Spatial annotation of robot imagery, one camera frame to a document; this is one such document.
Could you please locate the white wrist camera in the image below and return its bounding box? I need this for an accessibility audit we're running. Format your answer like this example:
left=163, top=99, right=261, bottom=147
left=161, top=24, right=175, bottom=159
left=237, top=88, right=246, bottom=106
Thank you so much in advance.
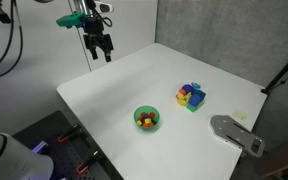
left=93, top=0, right=115, bottom=14

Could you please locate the blue toy box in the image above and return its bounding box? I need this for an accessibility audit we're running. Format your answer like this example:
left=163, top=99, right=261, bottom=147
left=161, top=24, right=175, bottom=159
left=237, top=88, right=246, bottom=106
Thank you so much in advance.
left=187, top=89, right=207, bottom=107

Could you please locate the light blue toy piece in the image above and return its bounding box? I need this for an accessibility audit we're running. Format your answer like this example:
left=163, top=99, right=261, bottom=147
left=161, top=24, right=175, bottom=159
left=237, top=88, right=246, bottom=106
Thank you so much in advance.
left=190, top=82, right=202, bottom=91

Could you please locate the pale yellow sticky note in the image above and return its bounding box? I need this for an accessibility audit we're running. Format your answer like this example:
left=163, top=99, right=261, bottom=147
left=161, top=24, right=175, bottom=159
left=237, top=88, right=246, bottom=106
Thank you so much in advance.
left=233, top=110, right=248, bottom=122

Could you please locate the black perforated board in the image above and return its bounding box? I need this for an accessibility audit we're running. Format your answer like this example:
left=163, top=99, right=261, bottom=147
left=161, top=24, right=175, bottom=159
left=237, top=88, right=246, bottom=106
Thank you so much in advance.
left=11, top=110, right=124, bottom=180

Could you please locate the black tripod stand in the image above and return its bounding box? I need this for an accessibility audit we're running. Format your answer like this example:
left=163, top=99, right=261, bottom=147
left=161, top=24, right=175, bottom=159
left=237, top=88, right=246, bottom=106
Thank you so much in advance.
left=260, top=44, right=288, bottom=95

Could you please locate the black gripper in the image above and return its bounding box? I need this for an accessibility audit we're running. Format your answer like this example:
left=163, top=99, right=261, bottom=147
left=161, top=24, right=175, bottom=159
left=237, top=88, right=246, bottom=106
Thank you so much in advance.
left=82, top=17, right=115, bottom=63

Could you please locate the grey metal mounting plate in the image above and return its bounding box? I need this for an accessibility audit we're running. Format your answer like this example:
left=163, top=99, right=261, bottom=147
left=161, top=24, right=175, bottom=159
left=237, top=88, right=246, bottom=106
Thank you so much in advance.
left=209, top=114, right=266, bottom=159

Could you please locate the black orange clamp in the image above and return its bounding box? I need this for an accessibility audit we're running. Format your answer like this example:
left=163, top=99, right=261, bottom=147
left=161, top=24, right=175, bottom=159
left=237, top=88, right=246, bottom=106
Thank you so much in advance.
left=76, top=150, right=102, bottom=176
left=57, top=123, right=82, bottom=144

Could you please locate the yellow toy piece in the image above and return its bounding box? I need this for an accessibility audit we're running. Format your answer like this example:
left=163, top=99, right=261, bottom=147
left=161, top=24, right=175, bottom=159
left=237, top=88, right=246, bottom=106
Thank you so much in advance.
left=175, top=93, right=192, bottom=107

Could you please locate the green bowl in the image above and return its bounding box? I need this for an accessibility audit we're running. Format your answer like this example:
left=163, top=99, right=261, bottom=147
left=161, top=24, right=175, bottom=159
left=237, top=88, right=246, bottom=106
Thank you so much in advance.
left=133, top=105, right=161, bottom=131

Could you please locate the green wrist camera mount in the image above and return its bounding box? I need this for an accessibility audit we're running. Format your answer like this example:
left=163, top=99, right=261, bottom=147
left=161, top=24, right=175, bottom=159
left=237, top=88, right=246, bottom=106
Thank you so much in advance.
left=55, top=12, right=86, bottom=29

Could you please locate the black cable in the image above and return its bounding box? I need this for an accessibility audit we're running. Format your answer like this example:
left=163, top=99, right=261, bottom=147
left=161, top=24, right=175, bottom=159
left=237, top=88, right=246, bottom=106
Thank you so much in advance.
left=0, top=0, right=24, bottom=82
left=0, top=0, right=17, bottom=74

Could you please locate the green toy box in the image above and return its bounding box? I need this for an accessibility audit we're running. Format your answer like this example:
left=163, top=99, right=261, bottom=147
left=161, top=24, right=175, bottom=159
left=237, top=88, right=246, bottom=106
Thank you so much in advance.
left=185, top=98, right=206, bottom=113

